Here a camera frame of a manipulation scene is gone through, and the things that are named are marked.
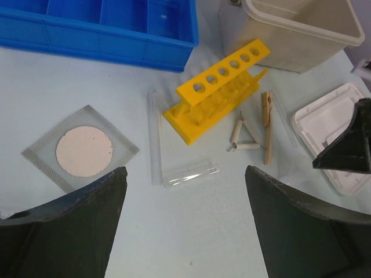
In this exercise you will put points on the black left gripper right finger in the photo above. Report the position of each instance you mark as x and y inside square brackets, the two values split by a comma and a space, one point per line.
[303, 236]

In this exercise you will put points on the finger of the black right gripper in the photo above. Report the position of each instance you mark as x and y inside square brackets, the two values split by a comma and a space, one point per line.
[350, 151]

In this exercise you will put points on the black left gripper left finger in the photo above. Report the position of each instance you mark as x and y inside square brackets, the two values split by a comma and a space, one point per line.
[71, 236]

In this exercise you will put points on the clear glass test tube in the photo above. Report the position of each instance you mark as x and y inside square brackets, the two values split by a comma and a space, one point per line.
[285, 121]
[154, 133]
[196, 164]
[188, 174]

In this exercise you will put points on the white plastic lid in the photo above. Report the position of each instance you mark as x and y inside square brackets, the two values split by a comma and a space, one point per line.
[319, 123]

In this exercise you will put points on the clay pipe triangle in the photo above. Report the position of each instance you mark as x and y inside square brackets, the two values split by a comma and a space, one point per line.
[246, 134]

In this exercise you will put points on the wooden test tube holder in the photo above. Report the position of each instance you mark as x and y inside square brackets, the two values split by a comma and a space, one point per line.
[267, 106]

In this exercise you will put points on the beige plastic storage box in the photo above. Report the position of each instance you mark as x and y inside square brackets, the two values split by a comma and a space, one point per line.
[299, 34]

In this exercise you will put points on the yellow test tube rack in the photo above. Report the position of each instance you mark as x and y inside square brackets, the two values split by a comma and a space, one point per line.
[208, 97]

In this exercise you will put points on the blue plastic divided bin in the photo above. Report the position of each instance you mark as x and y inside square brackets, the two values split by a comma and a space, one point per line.
[153, 34]

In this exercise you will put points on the wire gauze with ceramic centre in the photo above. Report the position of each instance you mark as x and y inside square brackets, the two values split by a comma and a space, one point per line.
[80, 149]

